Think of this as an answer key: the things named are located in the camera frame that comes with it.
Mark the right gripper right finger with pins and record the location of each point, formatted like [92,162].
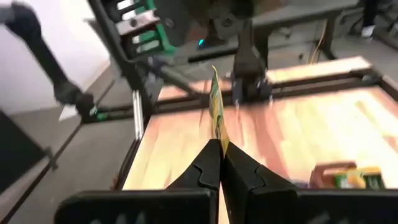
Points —
[264,202]

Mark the green and metal fixture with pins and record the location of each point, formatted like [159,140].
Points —
[161,37]

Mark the black panel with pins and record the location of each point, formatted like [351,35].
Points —
[15,149]

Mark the brown wooden tea box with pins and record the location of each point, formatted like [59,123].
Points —
[323,175]

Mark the person's leg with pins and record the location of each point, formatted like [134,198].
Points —
[370,12]
[34,40]

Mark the black desk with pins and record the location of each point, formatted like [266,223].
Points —
[295,15]

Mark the silver aluminium bracket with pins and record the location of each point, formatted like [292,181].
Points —
[138,115]

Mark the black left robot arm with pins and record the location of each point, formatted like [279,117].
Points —
[248,62]

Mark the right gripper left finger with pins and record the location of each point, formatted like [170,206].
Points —
[186,205]

